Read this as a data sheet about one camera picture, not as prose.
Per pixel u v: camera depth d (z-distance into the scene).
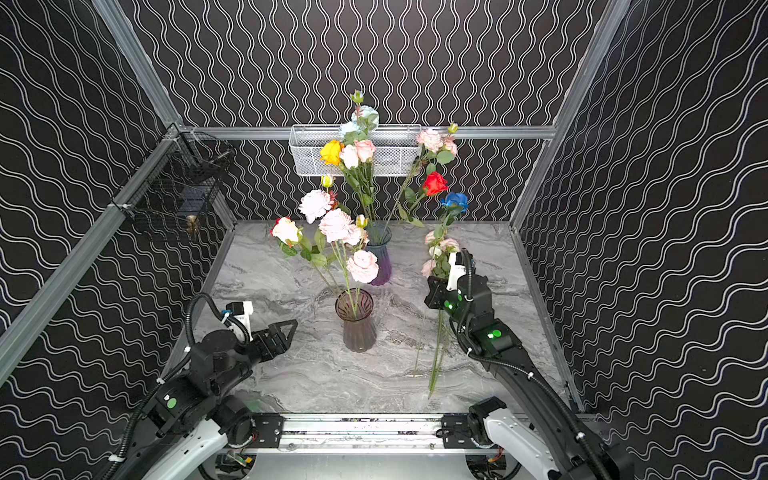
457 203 0.77
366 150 0.78
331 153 0.78
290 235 0.62
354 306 0.78
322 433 0.76
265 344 0.62
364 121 0.80
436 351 0.88
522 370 0.48
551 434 0.49
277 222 0.63
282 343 0.64
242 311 0.65
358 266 0.67
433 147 0.80
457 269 0.67
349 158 0.75
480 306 0.56
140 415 0.49
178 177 0.97
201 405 0.51
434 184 0.72
